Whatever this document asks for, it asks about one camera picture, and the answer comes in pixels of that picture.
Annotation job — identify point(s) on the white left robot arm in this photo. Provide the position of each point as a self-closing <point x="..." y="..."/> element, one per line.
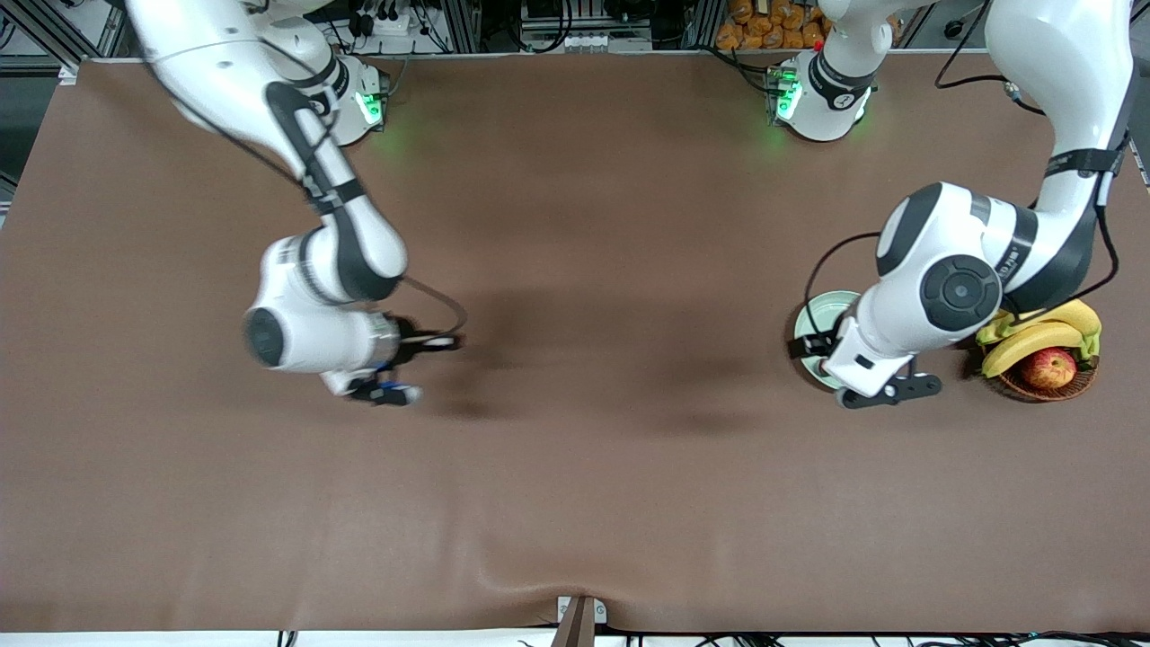
<point x="1060" y="54"/>

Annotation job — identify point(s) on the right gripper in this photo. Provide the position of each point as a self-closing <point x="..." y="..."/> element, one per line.
<point x="411" y="341"/>

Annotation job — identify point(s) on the woven wicker basket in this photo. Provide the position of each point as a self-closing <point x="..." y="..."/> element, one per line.
<point x="1015" y="386"/>

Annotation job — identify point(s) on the bag of orange bread rolls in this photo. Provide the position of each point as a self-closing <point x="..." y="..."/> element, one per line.
<point x="773" y="22"/>

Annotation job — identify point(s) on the pale green round plate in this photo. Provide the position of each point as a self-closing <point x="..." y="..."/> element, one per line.
<point x="813" y="314"/>

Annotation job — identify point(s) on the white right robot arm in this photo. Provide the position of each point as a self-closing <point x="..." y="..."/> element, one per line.
<point x="225" y="72"/>

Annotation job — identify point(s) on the aluminium frame post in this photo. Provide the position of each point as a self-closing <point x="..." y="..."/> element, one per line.
<point x="705" y="22"/>
<point x="108" y="27"/>
<point x="463" y="27"/>

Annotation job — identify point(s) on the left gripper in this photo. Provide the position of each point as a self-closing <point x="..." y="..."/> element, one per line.
<point x="819" y="345"/>

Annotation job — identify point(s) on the large table cover mat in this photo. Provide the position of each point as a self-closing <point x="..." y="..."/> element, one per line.
<point x="575" y="494"/>

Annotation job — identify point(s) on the yellow banana bunch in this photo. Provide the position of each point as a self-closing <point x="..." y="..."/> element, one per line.
<point x="1042" y="337"/>

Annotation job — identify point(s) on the white power strip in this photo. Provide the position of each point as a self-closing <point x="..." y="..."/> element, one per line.
<point x="386" y="24"/>

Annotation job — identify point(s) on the red apple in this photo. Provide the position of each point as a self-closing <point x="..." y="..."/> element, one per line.
<point x="1048" y="368"/>

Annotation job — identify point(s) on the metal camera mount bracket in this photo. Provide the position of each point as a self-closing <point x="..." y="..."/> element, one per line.
<point x="579" y="620"/>

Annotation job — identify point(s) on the grey socket strip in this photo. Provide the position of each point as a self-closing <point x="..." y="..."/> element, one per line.
<point x="597" y="41"/>

